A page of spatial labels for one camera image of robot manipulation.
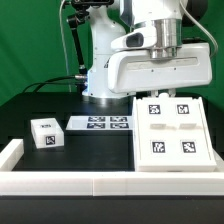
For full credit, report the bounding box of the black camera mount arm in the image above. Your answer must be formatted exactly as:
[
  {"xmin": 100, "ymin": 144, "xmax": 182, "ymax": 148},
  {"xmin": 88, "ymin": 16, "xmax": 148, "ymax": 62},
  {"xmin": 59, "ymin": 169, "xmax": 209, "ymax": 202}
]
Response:
[{"xmin": 67, "ymin": 0, "xmax": 114, "ymax": 75}]

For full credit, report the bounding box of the white cabinet door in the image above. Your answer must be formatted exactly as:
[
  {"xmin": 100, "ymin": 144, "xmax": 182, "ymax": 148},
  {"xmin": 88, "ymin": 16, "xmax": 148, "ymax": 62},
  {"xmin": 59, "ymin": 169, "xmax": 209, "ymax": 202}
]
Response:
[
  {"xmin": 137, "ymin": 100, "xmax": 170, "ymax": 161},
  {"xmin": 174, "ymin": 98, "xmax": 214, "ymax": 165}
]

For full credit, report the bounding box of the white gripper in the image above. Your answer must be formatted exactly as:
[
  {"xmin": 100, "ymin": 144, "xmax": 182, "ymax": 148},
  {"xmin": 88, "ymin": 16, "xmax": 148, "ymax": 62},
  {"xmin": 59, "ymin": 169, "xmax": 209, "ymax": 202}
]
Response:
[{"xmin": 108, "ymin": 43, "xmax": 212, "ymax": 93}]

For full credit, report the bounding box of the white cabinet body box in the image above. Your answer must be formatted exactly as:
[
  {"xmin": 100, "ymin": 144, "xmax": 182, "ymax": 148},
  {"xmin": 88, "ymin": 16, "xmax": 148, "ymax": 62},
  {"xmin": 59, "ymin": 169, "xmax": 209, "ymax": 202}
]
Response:
[{"xmin": 133, "ymin": 97, "xmax": 216, "ymax": 172}]

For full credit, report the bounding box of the black cable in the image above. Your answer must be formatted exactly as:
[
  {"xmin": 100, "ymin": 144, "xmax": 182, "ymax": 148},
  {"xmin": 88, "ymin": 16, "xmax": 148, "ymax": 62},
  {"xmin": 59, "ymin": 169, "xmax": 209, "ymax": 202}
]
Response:
[{"xmin": 22, "ymin": 75, "xmax": 88, "ymax": 94}]

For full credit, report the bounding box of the white U-shaped boundary frame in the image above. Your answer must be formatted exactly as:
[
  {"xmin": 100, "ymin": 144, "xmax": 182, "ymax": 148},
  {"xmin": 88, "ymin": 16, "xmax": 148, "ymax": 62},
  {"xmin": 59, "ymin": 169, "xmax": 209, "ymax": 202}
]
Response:
[{"xmin": 0, "ymin": 139, "xmax": 224, "ymax": 196}]

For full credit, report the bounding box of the small white tagged block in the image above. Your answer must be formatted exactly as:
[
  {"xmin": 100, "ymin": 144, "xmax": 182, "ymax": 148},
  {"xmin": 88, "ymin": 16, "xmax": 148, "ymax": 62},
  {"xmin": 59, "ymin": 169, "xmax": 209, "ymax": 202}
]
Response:
[{"xmin": 30, "ymin": 118, "xmax": 64, "ymax": 149}]

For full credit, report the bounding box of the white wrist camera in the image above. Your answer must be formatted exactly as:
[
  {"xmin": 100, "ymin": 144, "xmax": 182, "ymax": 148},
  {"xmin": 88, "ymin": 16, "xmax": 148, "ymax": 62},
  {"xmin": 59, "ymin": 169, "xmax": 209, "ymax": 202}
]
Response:
[{"xmin": 111, "ymin": 26, "xmax": 157, "ymax": 51}]

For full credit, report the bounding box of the white flat tagged panel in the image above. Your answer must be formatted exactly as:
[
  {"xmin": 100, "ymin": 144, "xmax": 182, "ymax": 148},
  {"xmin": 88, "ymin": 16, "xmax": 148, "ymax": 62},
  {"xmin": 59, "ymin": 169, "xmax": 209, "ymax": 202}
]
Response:
[{"xmin": 66, "ymin": 116, "xmax": 133, "ymax": 131}]

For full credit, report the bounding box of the grey cable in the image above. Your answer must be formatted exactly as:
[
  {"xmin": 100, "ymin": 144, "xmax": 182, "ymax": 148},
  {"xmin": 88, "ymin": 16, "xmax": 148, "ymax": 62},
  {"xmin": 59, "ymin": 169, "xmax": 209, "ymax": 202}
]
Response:
[{"xmin": 58, "ymin": 0, "xmax": 73, "ymax": 93}]

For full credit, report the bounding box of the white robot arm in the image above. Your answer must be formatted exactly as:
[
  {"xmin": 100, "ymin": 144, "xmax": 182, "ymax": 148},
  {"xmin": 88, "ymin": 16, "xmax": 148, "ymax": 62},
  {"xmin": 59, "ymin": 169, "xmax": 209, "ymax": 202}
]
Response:
[{"xmin": 83, "ymin": 0, "xmax": 212, "ymax": 103}]

